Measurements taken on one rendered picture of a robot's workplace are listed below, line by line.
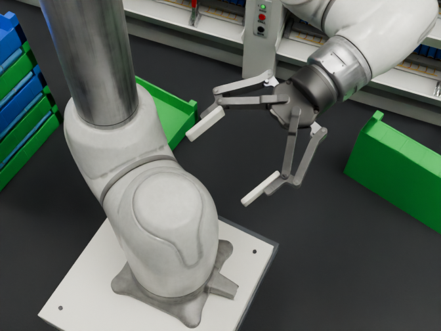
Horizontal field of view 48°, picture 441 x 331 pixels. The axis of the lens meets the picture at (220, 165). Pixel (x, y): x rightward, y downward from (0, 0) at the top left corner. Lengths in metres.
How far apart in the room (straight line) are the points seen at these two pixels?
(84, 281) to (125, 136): 0.32
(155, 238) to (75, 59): 0.27
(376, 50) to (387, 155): 0.51
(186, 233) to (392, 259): 0.70
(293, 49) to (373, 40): 0.68
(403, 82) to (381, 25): 0.66
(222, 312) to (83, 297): 0.26
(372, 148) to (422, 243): 0.28
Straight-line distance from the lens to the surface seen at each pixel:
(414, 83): 1.44
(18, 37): 1.27
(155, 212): 0.74
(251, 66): 1.51
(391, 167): 1.28
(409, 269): 1.33
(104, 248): 1.02
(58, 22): 0.66
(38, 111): 1.42
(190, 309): 0.95
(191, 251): 0.77
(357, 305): 1.27
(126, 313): 0.97
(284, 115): 0.77
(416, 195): 1.32
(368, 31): 0.79
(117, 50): 0.70
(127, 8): 1.58
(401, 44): 0.80
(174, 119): 1.46
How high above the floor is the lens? 1.18
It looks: 59 degrees down
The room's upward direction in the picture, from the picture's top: straight up
